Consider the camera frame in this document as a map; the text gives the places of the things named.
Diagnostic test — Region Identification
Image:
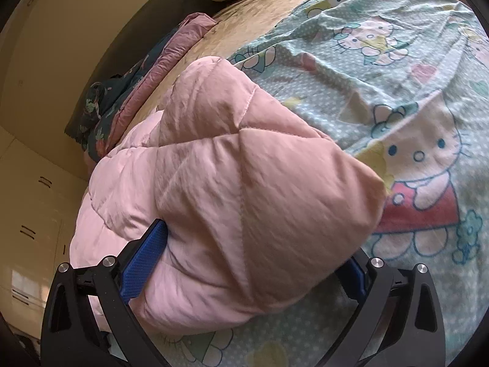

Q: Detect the dark grey headboard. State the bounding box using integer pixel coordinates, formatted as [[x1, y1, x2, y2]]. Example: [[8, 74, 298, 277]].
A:
[[64, 0, 215, 146]]

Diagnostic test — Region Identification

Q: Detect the bed with beige sheet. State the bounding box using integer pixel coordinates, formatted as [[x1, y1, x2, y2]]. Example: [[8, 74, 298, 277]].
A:
[[139, 0, 323, 127]]

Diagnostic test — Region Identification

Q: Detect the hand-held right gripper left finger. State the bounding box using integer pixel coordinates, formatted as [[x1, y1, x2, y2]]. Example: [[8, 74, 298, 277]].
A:
[[40, 219, 169, 367]]

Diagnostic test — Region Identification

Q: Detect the dark floral quilt pink lining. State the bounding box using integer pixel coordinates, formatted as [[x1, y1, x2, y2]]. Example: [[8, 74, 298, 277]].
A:
[[82, 12, 219, 162]]

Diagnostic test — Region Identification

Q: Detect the white wardrobe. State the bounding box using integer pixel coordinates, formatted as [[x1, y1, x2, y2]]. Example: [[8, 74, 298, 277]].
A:
[[0, 125, 89, 339]]

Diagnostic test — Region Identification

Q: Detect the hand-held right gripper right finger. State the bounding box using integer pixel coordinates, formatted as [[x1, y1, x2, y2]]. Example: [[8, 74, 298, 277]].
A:
[[328, 248, 448, 367]]

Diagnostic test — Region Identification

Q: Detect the cartoon cat printed blanket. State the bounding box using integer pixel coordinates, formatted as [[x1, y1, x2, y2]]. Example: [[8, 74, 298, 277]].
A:
[[153, 0, 489, 367]]

